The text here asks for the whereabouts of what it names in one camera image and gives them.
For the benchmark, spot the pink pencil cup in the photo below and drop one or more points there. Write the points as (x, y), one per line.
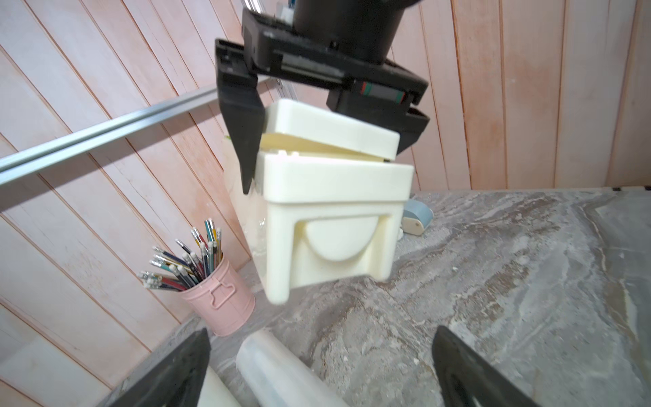
(223, 300)

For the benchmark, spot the blue stapler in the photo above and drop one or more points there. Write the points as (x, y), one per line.
(417, 217)

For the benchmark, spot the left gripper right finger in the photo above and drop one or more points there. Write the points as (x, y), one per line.
(466, 379)

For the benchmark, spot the thick plastic wrap roll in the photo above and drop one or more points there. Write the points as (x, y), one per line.
(214, 393)

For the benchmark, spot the cream dispenser lid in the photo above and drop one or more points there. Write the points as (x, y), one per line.
(307, 123)

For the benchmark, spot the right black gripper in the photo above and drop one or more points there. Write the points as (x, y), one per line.
(328, 44)

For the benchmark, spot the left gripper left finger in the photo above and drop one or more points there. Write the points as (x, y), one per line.
(177, 380)

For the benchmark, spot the bundle of pencils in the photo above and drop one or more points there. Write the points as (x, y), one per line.
(192, 268)

